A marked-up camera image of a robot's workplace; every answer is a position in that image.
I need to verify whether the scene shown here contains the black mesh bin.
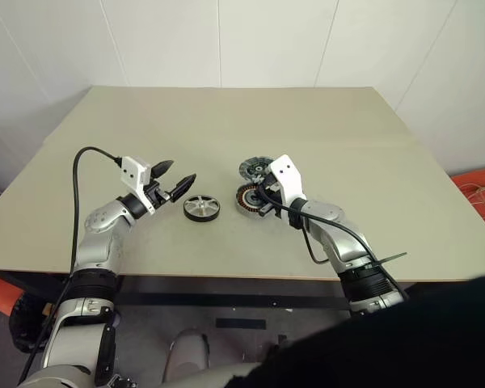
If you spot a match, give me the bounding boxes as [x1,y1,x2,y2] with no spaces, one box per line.
[8,293,50,355]

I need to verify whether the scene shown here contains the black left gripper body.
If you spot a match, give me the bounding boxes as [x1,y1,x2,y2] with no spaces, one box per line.
[146,179,175,209]

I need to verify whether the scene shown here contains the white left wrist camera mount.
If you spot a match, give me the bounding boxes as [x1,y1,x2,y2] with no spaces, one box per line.
[120,156,158,214]

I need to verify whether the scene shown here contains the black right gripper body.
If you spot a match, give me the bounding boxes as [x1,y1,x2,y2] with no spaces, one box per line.
[264,174,285,208]

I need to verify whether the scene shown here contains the black tape strip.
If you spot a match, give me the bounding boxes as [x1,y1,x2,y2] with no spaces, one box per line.
[215,318,268,331]

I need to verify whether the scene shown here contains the large dark rounded shape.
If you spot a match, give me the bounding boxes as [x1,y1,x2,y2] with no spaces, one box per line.
[229,269,485,388]

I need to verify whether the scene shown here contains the orange fabric bundle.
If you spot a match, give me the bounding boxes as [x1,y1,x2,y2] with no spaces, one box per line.
[0,269,23,315]

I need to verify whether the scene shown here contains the orange fabric with white cord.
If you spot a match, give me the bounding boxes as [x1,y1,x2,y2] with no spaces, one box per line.
[450,163,485,240]

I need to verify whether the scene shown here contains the black silver spoked rotor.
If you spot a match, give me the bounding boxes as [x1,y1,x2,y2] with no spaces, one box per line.
[183,194,221,222]

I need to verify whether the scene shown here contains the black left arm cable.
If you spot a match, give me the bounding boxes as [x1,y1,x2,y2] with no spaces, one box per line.
[21,145,124,379]

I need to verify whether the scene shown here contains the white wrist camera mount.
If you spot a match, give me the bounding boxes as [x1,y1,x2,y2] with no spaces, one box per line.
[120,156,158,214]
[265,153,309,208]

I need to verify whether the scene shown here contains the small black studded part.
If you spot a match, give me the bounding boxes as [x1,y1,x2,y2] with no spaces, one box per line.
[108,373,139,388]

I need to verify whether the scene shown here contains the black cable tie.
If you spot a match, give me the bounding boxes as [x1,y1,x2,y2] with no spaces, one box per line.
[370,251,408,270]

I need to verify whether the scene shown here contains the grey rounded shape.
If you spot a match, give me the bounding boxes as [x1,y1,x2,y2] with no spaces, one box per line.
[161,327,211,382]

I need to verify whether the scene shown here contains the round grey motor lid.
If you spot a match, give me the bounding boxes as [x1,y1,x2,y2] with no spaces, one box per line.
[238,158,274,184]

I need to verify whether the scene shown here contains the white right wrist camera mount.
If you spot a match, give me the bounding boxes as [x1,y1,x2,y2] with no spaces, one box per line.
[265,153,309,208]

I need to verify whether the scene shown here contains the black table frame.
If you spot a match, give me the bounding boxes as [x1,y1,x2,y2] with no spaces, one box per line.
[115,290,352,313]

